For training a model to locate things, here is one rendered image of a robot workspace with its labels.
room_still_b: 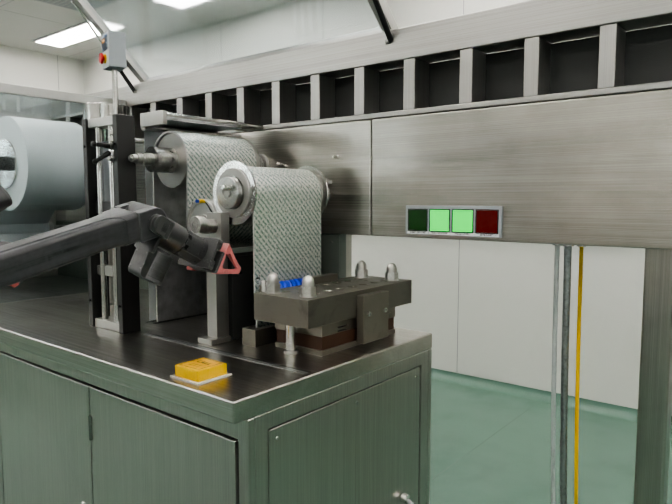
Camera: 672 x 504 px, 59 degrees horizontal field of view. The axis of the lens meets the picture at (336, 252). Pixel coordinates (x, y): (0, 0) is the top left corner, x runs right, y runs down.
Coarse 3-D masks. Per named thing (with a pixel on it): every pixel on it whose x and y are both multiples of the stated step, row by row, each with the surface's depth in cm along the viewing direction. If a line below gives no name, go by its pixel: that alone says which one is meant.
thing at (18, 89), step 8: (0, 88) 187; (8, 88) 189; (16, 88) 190; (24, 88) 192; (32, 88) 194; (40, 88) 196; (32, 96) 195; (40, 96) 196; (48, 96) 199; (56, 96) 201; (64, 96) 203; (72, 96) 205; (80, 96) 207; (88, 96) 209; (96, 96) 212
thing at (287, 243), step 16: (256, 224) 136; (272, 224) 140; (288, 224) 144; (304, 224) 149; (320, 224) 153; (256, 240) 136; (272, 240) 140; (288, 240) 144; (304, 240) 149; (320, 240) 154; (256, 256) 136; (272, 256) 140; (288, 256) 145; (304, 256) 149; (320, 256) 154; (256, 272) 137; (288, 272) 145; (304, 272) 150; (320, 272) 154; (256, 288) 137
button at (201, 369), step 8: (192, 360) 115; (200, 360) 115; (208, 360) 115; (176, 368) 112; (184, 368) 111; (192, 368) 110; (200, 368) 110; (208, 368) 110; (216, 368) 112; (224, 368) 113; (184, 376) 111; (192, 376) 109; (200, 376) 109; (208, 376) 110; (216, 376) 112
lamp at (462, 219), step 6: (456, 210) 138; (462, 210) 137; (468, 210) 136; (456, 216) 138; (462, 216) 138; (468, 216) 137; (456, 222) 139; (462, 222) 138; (468, 222) 137; (456, 228) 139; (462, 228) 138; (468, 228) 137
